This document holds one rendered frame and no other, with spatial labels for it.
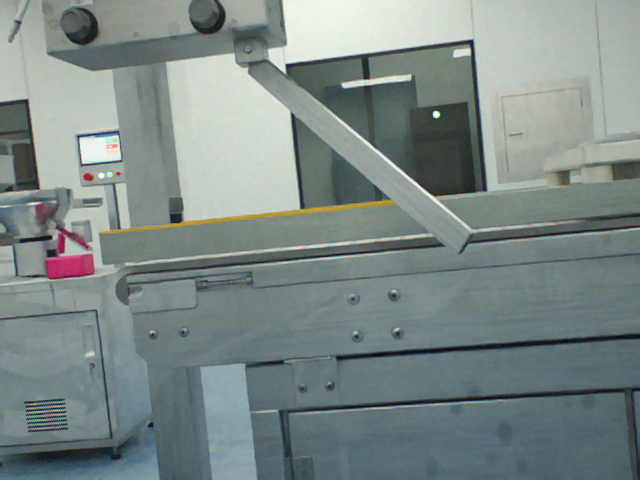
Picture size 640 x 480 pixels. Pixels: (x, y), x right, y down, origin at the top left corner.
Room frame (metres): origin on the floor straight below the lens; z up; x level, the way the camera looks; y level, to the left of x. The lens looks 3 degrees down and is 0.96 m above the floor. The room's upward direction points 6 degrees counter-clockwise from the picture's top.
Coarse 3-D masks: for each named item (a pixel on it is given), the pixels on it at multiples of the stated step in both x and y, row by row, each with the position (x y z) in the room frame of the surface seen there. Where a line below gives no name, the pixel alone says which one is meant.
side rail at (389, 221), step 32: (512, 192) 0.74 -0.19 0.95; (544, 192) 0.73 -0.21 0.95; (576, 192) 0.73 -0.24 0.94; (608, 192) 0.72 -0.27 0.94; (224, 224) 0.77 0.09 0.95; (256, 224) 0.77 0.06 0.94; (288, 224) 0.77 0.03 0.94; (320, 224) 0.76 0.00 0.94; (352, 224) 0.76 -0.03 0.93; (384, 224) 0.75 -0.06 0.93; (416, 224) 0.75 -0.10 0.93; (480, 224) 0.74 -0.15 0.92; (512, 224) 0.74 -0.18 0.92; (128, 256) 0.79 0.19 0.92; (160, 256) 0.78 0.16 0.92
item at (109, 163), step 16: (112, 128) 3.53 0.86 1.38; (80, 144) 3.54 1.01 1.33; (96, 144) 3.53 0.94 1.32; (112, 144) 3.52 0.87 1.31; (80, 160) 3.54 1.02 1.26; (96, 160) 3.53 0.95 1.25; (112, 160) 3.53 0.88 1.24; (80, 176) 3.55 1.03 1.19; (96, 176) 3.54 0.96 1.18; (112, 176) 3.53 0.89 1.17; (112, 192) 3.57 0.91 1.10; (112, 208) 3.57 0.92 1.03; (112, 224) 3.58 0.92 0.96
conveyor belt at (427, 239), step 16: (528, 224) 0.79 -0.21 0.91; (544, 224) 0.77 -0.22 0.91; (560, 224) 0.75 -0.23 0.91; (576, 224) 0.74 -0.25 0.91; (592, 224) 0.74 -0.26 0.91; (608, 224) 0.74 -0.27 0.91; (624, 224) 0.74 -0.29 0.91; (368, 240) 0.81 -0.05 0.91; (384, 240) 0.78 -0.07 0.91; (400, 240) 0.77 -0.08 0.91; (416, 240) 0.77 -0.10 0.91; (432, 240) 0.76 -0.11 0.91; (192, 256) 0.85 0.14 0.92; (208, 256) 0.81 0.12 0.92; (224, 256) 0.80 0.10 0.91; (240, 256) 0.79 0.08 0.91; (256, 256) 0.79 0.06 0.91; (272, 256) 0.79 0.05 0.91; (288, 256) 0.78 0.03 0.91; (128, 272) 0.81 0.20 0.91; (112, 288) 0.81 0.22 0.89
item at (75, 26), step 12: (72, 0) 0.76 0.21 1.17; (84, 0) 0.76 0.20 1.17; (72, 12) 0.74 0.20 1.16; (84, 12) 0.75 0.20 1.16; (60, 24) 0.74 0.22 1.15; (72, 24) 0.74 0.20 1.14; (84, 24) 0.74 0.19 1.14; (96, 24) 0.75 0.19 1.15; (72, 36) 0.74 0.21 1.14; (84, 36) 0.75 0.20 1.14
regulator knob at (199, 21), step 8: (192, 0) 0.72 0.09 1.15; (200, 0) 0.72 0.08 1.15; (208, 0) 0.72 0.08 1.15; (216, 0) 0.74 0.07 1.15; (192, 8) 0.72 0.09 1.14; (200, 8) 0.72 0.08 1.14; (208, 8) 0.72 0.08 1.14; (216, 8) 0.73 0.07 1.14; (192, 16) 0.72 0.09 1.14; (200, 16) 0.72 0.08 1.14; (208, 16) 0.72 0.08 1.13; (216, 16) 0.73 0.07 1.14; (224, 16) 0.74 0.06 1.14; (192, 24) 0.74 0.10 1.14; (200, 24) 0.72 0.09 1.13; (208, 24) 0.73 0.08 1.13; (216, 24) 0.73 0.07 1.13; (200, 32) 0.74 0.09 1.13; (208, 32) 0.74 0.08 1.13
